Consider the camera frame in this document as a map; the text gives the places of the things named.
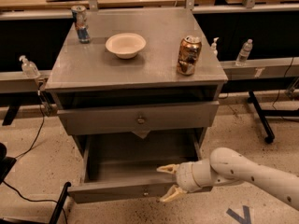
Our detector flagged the blue tape floor mark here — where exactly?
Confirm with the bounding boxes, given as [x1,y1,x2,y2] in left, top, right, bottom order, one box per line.
[225,204,252,224]

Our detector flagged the black wheeled table leg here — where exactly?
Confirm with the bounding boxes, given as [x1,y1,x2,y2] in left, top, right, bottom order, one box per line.
[247,90,299,145]

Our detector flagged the clear water bottle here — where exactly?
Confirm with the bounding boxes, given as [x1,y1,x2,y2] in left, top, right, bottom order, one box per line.
[235,39,253,66]

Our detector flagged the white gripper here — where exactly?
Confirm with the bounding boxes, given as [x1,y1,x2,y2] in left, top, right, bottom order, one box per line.
[156,162,202,203]

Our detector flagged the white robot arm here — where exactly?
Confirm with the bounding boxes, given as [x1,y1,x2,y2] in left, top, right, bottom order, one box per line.
[157,147,299,210]

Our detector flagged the black floor cable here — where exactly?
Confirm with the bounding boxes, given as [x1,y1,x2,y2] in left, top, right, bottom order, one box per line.
[2,105,69,224]

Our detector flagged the black stand leg left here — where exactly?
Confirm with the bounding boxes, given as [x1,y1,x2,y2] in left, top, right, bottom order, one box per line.
[49,182,71,224]

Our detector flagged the small white pump bottle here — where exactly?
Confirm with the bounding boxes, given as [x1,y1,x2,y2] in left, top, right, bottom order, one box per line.
[211,37,219,56]

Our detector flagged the grey drawer cabinet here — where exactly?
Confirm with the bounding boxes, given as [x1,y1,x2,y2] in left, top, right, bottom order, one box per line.
[45,7,229,186]

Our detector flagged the blue silver energy drink can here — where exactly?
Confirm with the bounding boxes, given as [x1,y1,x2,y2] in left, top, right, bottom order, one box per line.
[71,6,91,43]

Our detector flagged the grey metal rail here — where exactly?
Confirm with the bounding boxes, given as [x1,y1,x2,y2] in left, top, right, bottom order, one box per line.
[0,57,299,93]

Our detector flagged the left hand sanitizer bottle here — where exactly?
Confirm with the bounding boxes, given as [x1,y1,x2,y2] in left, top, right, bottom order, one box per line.
[19,55,40,78]

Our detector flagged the grey drawer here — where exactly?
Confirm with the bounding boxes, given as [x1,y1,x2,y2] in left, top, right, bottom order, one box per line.
[58,101,219,135]
[69,129,200,203]

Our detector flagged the grey top drawer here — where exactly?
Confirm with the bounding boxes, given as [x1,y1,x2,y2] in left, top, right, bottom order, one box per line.
[58,101,219,135]

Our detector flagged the brown soda can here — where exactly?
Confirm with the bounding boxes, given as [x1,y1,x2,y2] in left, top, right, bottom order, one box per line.
[177,35,202,76]

